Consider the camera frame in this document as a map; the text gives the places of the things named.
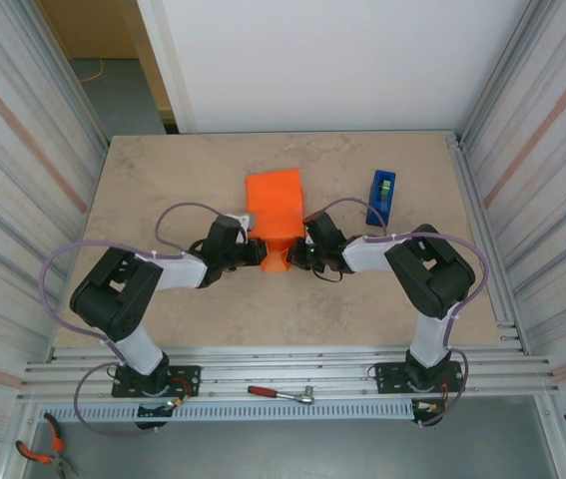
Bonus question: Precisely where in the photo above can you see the orange-handled pliers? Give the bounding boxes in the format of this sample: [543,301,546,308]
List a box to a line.
[15,411,80,478]

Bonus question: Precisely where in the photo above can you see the red-handled ratchet wrench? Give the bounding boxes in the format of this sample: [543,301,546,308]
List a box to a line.
[247,384,316,406]

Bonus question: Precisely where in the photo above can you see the grey slotted cable duct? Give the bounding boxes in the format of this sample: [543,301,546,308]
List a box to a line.
[37,398,416,424]

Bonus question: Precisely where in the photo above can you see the wooden door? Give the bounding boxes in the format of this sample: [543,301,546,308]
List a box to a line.
[36,0,178,124]

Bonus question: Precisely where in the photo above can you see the orange floor cable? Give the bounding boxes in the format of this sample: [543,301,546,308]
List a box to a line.
[78,58,107,84]

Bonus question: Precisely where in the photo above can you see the aluminium mounting rail frame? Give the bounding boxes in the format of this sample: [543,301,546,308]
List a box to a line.
[16,345,561,406]

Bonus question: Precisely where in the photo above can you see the blue tape dispenser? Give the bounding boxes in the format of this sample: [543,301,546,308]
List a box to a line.
[364,170,397,230]

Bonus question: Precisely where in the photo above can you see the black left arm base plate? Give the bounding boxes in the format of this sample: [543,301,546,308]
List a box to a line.
[111,364,202,399]

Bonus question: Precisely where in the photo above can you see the aluminium side rail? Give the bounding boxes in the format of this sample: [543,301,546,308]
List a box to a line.
[445,130,531,356]

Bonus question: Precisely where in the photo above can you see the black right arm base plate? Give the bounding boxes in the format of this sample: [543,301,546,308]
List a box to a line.
[374,361,465,395]

